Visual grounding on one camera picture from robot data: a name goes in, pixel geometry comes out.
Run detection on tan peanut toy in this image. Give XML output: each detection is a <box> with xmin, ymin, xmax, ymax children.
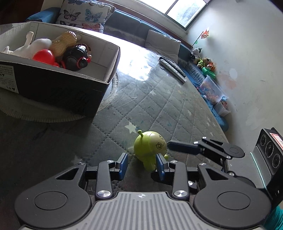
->
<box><xmin>49</xmin><ymin>31</ymin><xmax>82</xmax><ymax>61</ymax></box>

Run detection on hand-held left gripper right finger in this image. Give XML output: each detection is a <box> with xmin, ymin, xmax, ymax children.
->
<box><xmin>151</xmin><ymin>153</ymin><xmax>235</xmax><ymax>200</ymax></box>

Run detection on small clear container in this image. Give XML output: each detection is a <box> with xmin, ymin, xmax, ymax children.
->
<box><xmin>213</xmin><ymin>100</ymin><xmax>231</xmax><ymax>117</ymax></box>

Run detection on quilted desktop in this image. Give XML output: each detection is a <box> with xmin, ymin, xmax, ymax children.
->
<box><xmin>0</xmin><ymin>22</ymin><xmax>229</xmax><ymax>230</ymax></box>

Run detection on black-haired doll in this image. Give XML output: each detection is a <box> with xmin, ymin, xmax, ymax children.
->
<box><xmin>59</xmin><ymin>44</ymin><xmax>93</xmax><ymax>72</ymax></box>

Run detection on green alien toy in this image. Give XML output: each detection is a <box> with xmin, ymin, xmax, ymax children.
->
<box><xmin>134</xmin><ymin>130</ymin><xmax>169</xmax><ymax>172</ymax></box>

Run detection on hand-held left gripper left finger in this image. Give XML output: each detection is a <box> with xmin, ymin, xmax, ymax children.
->
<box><xmin>53</xmin><ymin>153</ymin><xmax>129</xmax><ymax>200</ymax></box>

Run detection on grey remote control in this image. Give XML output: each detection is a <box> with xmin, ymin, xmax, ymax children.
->
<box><xmin>159</xmin><ymin>59</ymin><xmax>187</xmax><ymax>84</ymax></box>

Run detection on person's right forearm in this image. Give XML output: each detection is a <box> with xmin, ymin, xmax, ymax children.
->
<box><xmin>264</xmin><ymin>205</ymin><xmax>283</xmax><ymax>230</ymax></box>

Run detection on grey pillow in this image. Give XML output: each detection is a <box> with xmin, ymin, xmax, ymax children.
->
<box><xmin>145</xmin><ymin>29</ymin><xmax>182</xmax><ymax>63</ymax></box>

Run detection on yellow green plush toy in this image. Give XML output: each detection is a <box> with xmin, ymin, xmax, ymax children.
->
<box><xmin>197</xmin><ymin>57</ymin><xmax>210</xmax><ymax>69</ymax></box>

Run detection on butterfly print pillow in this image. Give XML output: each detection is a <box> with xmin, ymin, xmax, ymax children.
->
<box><xmin>56</xmin><ymin>0</ymin><xmax>111</xmax><ymax>33</ymax></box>
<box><xmin>104</xmin><ymin>3</ymin><xmax>117</xmax><ymax>23</ymax></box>

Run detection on grey cardboard box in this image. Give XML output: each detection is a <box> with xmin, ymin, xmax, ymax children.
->
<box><xmin>0</xmin><ymin>21</ymin><xmax>121</xmax><ymax>119</ymax></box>

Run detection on green plastic toy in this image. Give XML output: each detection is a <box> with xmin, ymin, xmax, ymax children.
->
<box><xmin>202</xmin><ymin>67</ymin><xmax>216</xmax><ymax>79</ymax></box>

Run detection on clear plastic toy bin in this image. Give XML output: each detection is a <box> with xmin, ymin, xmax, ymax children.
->
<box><xmin>197</xmin><ymin>75</ymin><xmax>228</xmax><ymax>105</ymax></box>

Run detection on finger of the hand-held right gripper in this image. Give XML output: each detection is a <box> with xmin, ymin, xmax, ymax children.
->
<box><xmin>167</xmin><ymin>137</ymin><xmax>228</xmax><ymax>160</ymax></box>

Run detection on black remote control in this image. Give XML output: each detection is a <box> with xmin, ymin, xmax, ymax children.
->
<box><xmin>160</xmin><ymin>57</ymin><xmax>187</xmax><ymax>78</ymax></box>

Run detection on red round toy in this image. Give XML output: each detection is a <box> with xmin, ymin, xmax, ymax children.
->
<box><xmin>32</xmin><ymin>49</ymin><xmax>60</xmax><ymax>68</ymax></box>

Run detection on window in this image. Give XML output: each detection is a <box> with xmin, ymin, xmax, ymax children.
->
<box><xmin>133</xmin><ymin>0</ymin><xmax>210</xmax><ymax>29</ymax></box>

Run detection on white rabbit plush toy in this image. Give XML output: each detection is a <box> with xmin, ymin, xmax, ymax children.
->
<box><xmin>1</xmin><ymin>31</ymin><xmax>53</xmax><ymax>60</ymax></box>

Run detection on cow plush toy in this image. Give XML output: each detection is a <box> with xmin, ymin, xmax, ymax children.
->
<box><xmin>190</xmin><ymin>47</ymin><xmax>203</xmax><ymax>61</ymax></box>

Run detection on blue sofa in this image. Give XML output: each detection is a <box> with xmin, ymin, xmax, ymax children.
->
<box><xmin>24</xmin><ymin>7</ymin><xmax>229</xmax><ymax>132</ymax></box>

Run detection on colourful pinwheel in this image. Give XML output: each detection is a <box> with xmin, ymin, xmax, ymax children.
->
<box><xmin>192</xmin><ymin>29</ymin><xmax>210</xmax><ymax>48</ymax></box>

